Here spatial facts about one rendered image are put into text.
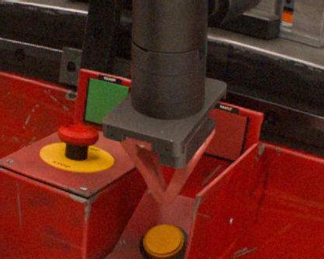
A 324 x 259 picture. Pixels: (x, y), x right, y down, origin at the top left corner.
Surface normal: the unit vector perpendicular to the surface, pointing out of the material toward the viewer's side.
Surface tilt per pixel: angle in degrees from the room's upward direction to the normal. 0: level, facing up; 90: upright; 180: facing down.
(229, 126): 90
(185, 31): 100
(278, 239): 90
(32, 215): 90
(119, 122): 15
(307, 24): 90
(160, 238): 35
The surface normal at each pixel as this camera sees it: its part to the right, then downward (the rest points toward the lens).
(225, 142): -0.40, 0.23
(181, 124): 0.02, -0.85
